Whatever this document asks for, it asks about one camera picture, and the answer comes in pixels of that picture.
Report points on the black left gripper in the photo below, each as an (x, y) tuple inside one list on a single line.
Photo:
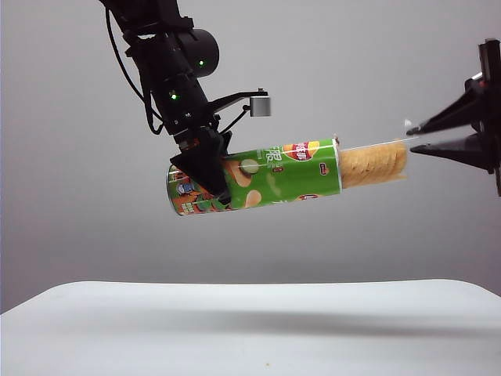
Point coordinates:
[(192, 139)]

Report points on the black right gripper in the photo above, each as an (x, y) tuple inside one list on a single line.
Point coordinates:
[(491, 86)]

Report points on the clear plastic scrap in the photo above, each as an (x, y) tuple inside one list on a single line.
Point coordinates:
[(407, 124)]

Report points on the green chips tub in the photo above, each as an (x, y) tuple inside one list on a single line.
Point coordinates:
[(289, 176)]

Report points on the transparent plastic chip tray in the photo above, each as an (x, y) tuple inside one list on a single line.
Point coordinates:
[(375, 143)]

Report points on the stack of potato chips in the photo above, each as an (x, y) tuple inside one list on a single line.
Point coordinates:
[(372, 164)]

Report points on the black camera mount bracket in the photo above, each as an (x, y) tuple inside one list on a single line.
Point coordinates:
[(231, 101)]

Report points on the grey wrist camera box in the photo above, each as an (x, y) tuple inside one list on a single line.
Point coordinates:
[(260, 106)]

